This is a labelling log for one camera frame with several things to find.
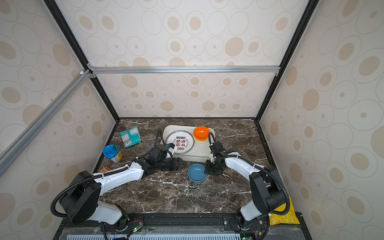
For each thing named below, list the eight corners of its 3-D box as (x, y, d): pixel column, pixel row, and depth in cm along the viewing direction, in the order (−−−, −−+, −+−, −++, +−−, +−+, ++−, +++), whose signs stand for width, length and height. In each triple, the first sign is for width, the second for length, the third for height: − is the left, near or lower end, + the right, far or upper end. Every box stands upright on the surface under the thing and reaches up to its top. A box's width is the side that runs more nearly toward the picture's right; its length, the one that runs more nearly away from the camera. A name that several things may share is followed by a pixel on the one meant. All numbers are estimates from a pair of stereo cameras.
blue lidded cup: (112, 166, 95) (105, 158, 87) (109, 156, 100) (101, 147, 92) (124, 160, 98) (118, 152, 90) (121, 151, 103) (114, 142, 94)
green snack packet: (125, 148, 104) (123, 145, 102) (120, 135, 112) (119, 132, 109) (143, 140, 109) (142, 138, 106) (138, 128, 116) (137, 126, 114)
